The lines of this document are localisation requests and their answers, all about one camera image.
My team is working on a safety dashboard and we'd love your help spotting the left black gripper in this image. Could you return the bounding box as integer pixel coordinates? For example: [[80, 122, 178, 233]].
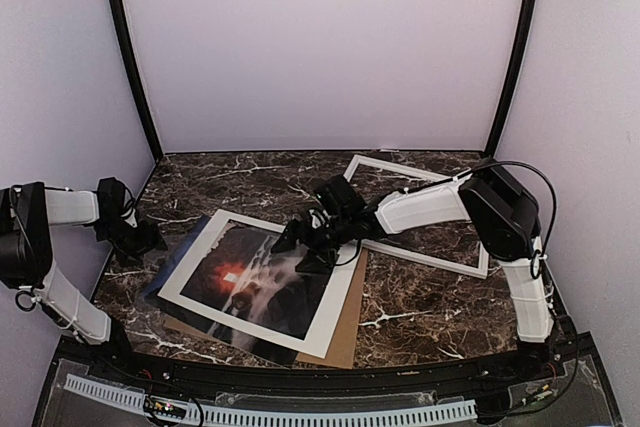
[[94, 218, 168, 268]]

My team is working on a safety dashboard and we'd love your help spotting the white mat board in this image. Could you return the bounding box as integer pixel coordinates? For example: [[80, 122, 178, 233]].
[[159, 210, 360, 357]]

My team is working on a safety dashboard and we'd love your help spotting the black corner post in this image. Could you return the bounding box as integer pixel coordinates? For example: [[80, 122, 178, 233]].
[[484, 0, 536, 156], [108, 0, 164, 163]]

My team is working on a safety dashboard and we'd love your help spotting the brown cardboard backing board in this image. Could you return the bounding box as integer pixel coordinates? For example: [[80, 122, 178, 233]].
[[164, 249, 368, 369]]

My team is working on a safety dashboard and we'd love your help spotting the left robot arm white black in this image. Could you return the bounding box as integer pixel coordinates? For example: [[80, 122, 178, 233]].
[[1, 177, 167, 383]]

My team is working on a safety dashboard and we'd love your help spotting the small green circuit board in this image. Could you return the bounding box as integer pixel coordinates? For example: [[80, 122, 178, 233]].
[[143, 396, 187, 419]]

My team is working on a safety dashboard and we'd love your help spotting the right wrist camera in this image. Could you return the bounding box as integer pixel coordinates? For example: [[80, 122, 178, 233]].
[[314, 174, 366, 217]]

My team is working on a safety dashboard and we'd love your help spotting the white slotted cable duct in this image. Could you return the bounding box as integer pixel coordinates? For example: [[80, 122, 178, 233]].
[[63, 374, 477, 426]]

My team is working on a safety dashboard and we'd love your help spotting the black front rail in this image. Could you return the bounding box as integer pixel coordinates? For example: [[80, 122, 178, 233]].
[[73, 347, 568, 398]]

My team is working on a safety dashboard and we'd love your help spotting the left black corner post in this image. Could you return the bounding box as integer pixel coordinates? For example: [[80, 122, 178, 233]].
[[108, 0, 164, 163]]

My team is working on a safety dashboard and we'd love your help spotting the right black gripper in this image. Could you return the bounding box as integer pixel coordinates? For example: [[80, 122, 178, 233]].
[[271, 213, 353, 274]]

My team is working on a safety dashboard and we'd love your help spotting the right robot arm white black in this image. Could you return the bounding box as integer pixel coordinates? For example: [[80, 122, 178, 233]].
[[271, 158, 554, 381]]

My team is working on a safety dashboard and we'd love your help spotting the dark landscape photo print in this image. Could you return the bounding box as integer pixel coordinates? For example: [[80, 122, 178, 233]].
[[143, 222, 328, 367]]

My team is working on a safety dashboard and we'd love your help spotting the right black corner post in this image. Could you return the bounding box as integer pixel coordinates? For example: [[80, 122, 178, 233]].
[[484, 0, 536, 156]]

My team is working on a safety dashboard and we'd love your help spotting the white picture frame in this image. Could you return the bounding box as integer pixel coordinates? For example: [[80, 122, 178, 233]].
[[343, 154, 489, 279]]

